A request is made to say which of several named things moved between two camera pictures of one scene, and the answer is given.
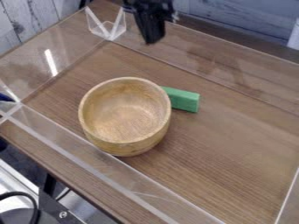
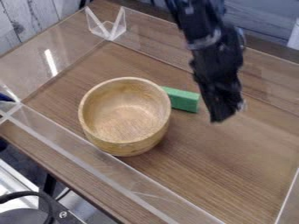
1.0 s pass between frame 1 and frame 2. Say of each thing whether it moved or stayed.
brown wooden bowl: stayed
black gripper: moved
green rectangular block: stayed
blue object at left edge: stayed
